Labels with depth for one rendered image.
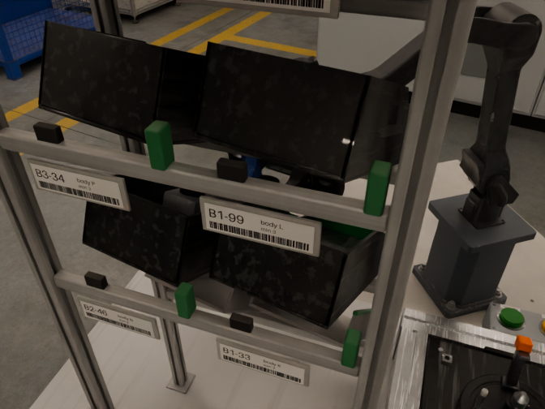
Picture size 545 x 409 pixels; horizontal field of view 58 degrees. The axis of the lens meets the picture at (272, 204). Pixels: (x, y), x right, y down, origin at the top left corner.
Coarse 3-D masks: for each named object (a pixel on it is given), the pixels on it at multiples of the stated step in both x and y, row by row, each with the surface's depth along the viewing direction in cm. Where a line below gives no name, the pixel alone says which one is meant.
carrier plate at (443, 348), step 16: (432, 352) 81; (448, 352) 81; (464, 352) 81; (480, 352) 81; (432, 368) 78; (448, 368) 78; (464, 368) 78; (480, 368) 78; (496, 368) 78; (528, 368) 78; (544, 368) 78; (432, 384) 76; (448, 384) 76; (464, 384) 76; (528, 384) 76; (544, 384) 76; (432, 400) 74; (448, 400) 74
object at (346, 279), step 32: (224, 256) 47; (256, 256) 46; (288, 256) 44; (320, 256) 43; (352, 256) 43; (256, 288) 46; (288, 288) 45; (320, 288) 43; (352, 288) 48; (320, 320) 44
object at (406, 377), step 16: (400, 336) 86; (416, 336) 85; (400, 352) 82; (416, 352) 82; (400, 368) 80; (416, 368) 80; (400, 384) 77; (416, 384) 77; (400, 400) 75; (416, 400) 75
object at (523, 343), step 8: (520, 336) 71; (520, 344) 70; (528, 344) 70; (520, 352) 70; (528, 352) 70; (512, 360) 73; (520, 360) 71; (528, 360) 69; (512, 368) 72; (520, 368) 72; (512, 376) 72; (512, 384) 73
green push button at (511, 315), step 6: (504, 312) 87; (510, 312) 87; (516, 312) 87; (504, 318) 86; (510, 318) 86; (516, 318) 86; (522, 318) 86; (504, 324) 86; (510, 324) 85; (516, 324) 85; (522, 324) 86
